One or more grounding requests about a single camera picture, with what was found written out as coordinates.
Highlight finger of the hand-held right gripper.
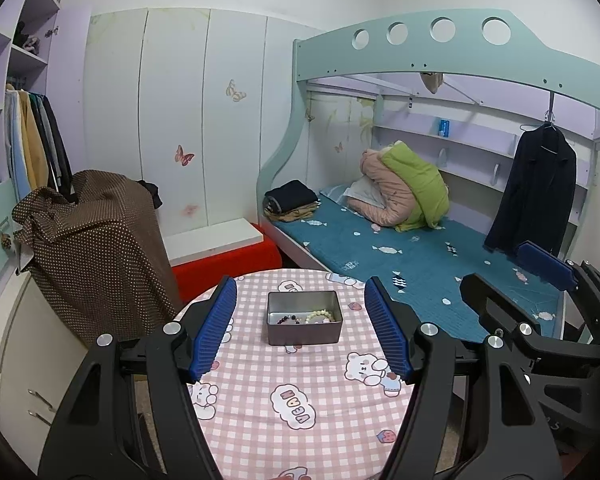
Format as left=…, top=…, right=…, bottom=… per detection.
left=515, top=241, right=600, bottom=321
left=459, top=272, right=600, bottom=362

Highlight white wooden board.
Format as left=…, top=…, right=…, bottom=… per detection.
left=162, top=217, right=263, bottom=266

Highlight folded tan garment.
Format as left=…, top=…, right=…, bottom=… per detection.
left=262, top=200, right=323, bottom=222

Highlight teal candy print bed sheet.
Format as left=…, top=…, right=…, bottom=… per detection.
left=272, top=195, right=566, bottom=346

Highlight white lower cabinet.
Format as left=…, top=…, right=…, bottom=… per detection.
left=0, top=180, right=96, bottom=461

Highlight pink checked tablecloth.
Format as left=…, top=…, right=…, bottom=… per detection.
left=172, top=269, right=423, bottom=480

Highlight black hanging garment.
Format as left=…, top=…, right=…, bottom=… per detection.
left=40, top=94, right=76, bottom=201

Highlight folded dark garment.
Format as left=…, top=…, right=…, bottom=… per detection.
left=265, top=180, right=321, bottom=211

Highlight clothes hanger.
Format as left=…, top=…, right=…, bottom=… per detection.
left=519, top=89, right=576, bottom=153

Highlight pink quilt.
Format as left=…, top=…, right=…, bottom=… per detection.
left=346, top=142, right=421, bottom=226

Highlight red ottoman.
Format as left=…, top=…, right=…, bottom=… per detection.
left=171, top=222, right=283, bottom=306

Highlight white pillow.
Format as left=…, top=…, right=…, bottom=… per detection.
left=342, top=180, right=376, bottom=206

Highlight yellow hanging garment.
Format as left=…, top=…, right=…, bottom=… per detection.
left=19, top=90, right=48, bottom=191

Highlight brown polka dot cloth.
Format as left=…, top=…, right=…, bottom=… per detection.
left=11, top=170, right=183, bottom=351

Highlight teal and white bed frame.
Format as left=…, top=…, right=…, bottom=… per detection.
left=256, top=8, right=600, bottom=351

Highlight black cloth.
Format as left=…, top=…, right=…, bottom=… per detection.
left=137, top=180, right=163, bottom=211

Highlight dark shelf items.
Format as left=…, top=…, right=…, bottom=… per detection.
left=12, top=20, right=41, bottom=53

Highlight lilac shelving unit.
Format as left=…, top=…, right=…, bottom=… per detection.
left=0, top=0, right=93, bottom=201

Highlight green quilt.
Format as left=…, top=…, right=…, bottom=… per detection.
left=382, top=141, right=451, bottom=233

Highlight dark hanging coat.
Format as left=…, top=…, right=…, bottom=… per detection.
left=482, top=122, right=578, bottom=256

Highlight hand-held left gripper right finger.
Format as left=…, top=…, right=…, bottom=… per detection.
left=364, top=276, right=566, bottom=480

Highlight light blue hanging garment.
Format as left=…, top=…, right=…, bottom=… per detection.
left=5, top=87, right=31, bottom=201

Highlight light blue pillow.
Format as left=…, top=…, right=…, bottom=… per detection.
left=319, top=183, right=353, bottom=206

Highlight metal tin box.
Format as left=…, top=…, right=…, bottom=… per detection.
left=266, top=290, right=344, bottom=347

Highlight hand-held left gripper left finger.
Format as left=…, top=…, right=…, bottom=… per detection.
left=37, top=275, right=238, bottom=480

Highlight lilac bed shelf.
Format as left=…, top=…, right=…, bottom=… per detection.
left=372, top=107, right=596, bottom=231

